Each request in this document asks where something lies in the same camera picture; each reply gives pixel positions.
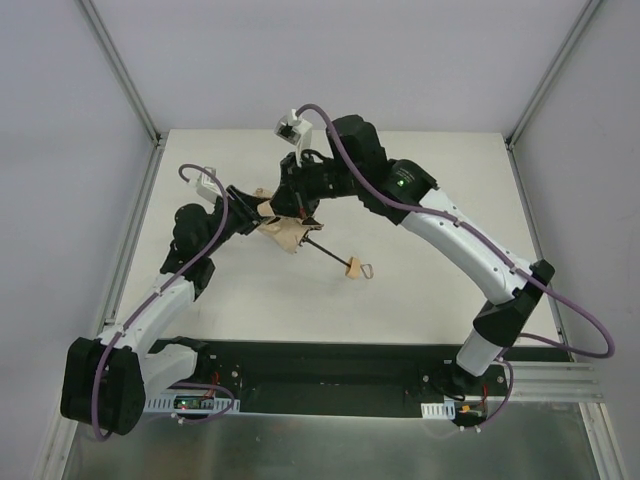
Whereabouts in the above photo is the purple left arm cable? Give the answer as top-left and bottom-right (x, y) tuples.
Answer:
(93, 163), (231, 444)

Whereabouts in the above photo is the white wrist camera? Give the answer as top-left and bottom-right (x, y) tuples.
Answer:
(274, 109), (312, 165)
(188, 167), (221, 205)

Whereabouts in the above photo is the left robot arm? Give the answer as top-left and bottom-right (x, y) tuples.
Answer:
(60, 186), (265, 438)

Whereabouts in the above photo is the left white cable duct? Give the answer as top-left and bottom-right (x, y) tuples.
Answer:
(143, 393), (241, 415)

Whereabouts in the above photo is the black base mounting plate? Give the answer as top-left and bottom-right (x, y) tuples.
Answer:
(144, 339), (516, 416)

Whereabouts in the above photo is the white cable duct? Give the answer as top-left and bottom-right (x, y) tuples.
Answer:
(420, 401), (456, 421)
(143, 393), (241, 415)

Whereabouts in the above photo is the beige folding umbrella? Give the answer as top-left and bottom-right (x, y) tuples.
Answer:
(254, 188), (374, 280)

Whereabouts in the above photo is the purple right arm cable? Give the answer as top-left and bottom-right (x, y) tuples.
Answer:
(297, 103), (616, 431)

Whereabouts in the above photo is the left aluminium frame post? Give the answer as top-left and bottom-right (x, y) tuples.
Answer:
(74, 0), (163, 145)

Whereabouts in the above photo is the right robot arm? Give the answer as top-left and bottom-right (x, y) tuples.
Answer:
(269, 113), (555, 398)

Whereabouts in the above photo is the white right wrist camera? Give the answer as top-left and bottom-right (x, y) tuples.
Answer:
(274, 109), (312, 165)

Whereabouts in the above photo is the right aluminium frame post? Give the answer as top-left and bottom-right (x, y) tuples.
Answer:
(505, 0), (606, 152)

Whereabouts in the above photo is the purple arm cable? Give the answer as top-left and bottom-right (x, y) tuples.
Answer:
(297, 103), (616, 431)
(93, 163), (231, 444)

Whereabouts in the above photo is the right white cable duct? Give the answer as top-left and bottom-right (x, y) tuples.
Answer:
(420, 401), (456, 421)

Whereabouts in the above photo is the aluminium front rail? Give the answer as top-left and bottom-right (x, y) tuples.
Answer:
(511, 362), (604, 403)

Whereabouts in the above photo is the aluminium frame post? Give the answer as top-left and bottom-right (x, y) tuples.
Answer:
(74, 0), (163, 145)
(505, 0), (606, 152)

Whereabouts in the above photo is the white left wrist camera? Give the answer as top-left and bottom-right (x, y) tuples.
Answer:
(188, 167), (221, 205)

